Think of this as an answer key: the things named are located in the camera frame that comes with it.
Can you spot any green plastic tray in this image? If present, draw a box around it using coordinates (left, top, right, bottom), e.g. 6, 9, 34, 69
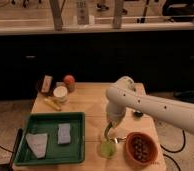
14, 112, 85, 166

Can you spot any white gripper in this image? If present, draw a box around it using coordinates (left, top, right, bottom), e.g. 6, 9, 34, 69
104, 102, 127, 143

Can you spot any yellow banana toy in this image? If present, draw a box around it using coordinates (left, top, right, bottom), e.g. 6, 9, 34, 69
44, 98, 61, 111

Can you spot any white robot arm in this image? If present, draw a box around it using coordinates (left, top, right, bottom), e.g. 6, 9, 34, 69
105, 76, 194, 135

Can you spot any black bag on floor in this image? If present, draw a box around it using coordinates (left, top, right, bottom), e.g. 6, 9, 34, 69
173, 91, 194, 104

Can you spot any green pepper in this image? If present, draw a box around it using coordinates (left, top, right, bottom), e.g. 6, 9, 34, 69
100, 141, 116, 158

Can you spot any orange bowl with beads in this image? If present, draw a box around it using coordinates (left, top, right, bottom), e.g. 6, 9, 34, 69
124, 132, 158, 167

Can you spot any white plastic cup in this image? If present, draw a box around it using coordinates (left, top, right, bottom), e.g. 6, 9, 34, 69
53, 86, 68, 102

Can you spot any blue grey sponge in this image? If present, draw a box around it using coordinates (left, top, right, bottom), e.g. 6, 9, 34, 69
58, 123, 71, 144

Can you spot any grey cloth piece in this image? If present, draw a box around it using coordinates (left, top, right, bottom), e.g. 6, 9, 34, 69
26, 133, 48, 158

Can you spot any red ball on cup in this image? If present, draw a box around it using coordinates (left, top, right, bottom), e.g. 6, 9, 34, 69
63, 75, 75, 92

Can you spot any black cable on floor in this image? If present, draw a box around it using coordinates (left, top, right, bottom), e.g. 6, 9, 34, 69
159, 129, 187, 171

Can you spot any small black knob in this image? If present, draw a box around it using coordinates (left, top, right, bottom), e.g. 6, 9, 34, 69
134, 110, 144, 118

